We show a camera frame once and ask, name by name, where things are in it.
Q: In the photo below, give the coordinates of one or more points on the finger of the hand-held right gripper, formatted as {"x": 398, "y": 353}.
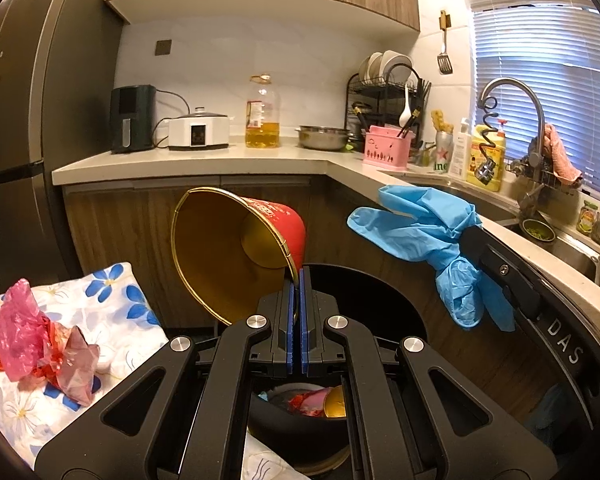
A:
{"x": 505, "y": 272}

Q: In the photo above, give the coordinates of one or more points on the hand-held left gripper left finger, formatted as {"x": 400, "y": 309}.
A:
{"x": 292, "y": 330}

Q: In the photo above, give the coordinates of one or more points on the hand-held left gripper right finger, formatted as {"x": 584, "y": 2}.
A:
{"x": 305, "y": 330}

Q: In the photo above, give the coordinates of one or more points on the red patterned gift wrapper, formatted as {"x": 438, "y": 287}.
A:
{"x": 302, "y": 404}

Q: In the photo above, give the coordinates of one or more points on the black trash bin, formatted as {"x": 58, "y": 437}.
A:
{"x": 290, "y": 435}

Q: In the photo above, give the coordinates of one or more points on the blue rubber glove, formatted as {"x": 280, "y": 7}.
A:
{"x": 410, "y": 225}

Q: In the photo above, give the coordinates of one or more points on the clear plastic bag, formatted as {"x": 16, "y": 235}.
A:
{"x": 75, "y": 360}

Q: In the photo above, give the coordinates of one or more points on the pink plastic bag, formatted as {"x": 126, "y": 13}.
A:
{"x": 17, "y": 330}

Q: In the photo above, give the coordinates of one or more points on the small metal bowl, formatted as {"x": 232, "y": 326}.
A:
{"x": 537, "y": 229}

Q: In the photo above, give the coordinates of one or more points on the steel kitchen sink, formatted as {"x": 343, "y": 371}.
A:
{"x": 575, "y": 255}

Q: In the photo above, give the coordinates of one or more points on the green label jar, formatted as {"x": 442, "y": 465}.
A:
{"x": 588, "y": 217}

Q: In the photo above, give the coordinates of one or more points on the metal sink caddy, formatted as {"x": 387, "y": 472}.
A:
{"x": 545, "y": 176}

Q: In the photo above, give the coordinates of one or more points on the yellow detergent bottle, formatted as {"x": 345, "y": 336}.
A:
{"x": 495, "y": 152}

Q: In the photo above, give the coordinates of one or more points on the white plastic bottle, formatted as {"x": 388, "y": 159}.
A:
{"x": 460, "y": 152}

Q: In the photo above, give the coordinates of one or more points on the pink dish cloth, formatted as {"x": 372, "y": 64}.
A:
{"x": 560, "y": 155}

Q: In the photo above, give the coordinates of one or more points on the green beer can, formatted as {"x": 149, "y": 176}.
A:
{"x": 443, "y": 155}

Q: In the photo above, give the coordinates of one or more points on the yellow dish scrubber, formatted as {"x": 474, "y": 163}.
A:
{"x": 441, "y": 121}

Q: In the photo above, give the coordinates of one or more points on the pink utensil holder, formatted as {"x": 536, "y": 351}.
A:
{"x": 386, "y": 152}

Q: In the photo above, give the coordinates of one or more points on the blue floral white cloth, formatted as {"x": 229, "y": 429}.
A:
{"x": 120, "y": 300}

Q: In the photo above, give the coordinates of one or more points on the steel kitchen faucet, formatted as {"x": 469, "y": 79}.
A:
{"x": 525, "y": 90}

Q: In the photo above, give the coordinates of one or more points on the white spoon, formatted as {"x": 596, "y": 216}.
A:
{"x": 406, "y": 110}

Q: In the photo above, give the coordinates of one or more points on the steel mixing bowl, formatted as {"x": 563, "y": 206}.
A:
{"x": 322, "y": 139}

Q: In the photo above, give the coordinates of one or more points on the kitchen counter with cabinets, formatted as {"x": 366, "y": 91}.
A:
{"x": 130, "y": 220}

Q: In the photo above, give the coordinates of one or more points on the window blinds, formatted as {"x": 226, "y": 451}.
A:
{"x": 545, "y": 70}

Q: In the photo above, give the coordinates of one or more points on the cooking oil bottle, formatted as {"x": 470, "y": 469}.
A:
{"x": 263, "y": 120}

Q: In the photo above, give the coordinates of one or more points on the white electric cooker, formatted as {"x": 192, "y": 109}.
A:
{"x": 200, "y": 132}

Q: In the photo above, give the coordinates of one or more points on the black dish rack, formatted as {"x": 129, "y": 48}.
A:
{"x": 365, "y": 105}

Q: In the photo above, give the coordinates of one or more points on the hanging metal spatula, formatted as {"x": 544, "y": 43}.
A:
{"x": 444, "y": 62}

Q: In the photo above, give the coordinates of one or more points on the white plate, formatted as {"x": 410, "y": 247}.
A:
{"x": 397, "y": 62}
{"x": 367, "y": 67}

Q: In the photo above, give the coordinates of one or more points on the black air fryer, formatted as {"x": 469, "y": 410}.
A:
{"x": 132, "y": 120}

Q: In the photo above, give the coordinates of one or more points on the dark grey refrigerator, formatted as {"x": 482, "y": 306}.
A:
{"x": 30, "y": 85}

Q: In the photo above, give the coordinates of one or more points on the dark wall socket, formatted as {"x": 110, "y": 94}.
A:
{"x": 163, "y": 47}

